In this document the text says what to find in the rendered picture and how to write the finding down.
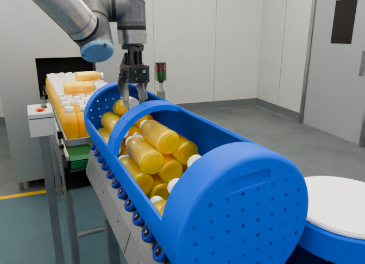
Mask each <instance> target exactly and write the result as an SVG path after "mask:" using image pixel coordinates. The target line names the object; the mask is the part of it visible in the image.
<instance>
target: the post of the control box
mask: <svg viewBox="0 0 365 264"><path fill-rule="evenodd" d="M39 142H40V150H41V157H42V165H43V173H44V178H45V186H46V193H47V201H48V208H49V216H50V221H51V228H52V236H53V244H54V252H55V259H56V264H65V260H64V252H63V247H62V238H61V230H60V222H59V214H58V205H57V201H56V192H55V184H54V175H53V167H52V159H51V151H50V146H49V137H48V136H41V137H39Z"/></svg>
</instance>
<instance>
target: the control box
mask: <svg viewBox="0 0 365 264"><path fill-rule="evenodd" d="M46 106H47V107H46V108H45V109H44V110H43V111H37V110H36V108H41V104H35V105H27V111H28V121H29V129H30V135H31V138H33V137H41V136H49V135H56V128H55V119H54V112H53V109H52V107H51V104H50V103H48V104H46Z"/></svg>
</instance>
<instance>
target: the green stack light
mask: <svg viewBox="0 0 365 264"><path fill-rule="evenodd" d="M166 75H167V73H166V72H155V80H156V81H165V80H167V76H166Z"/></svg>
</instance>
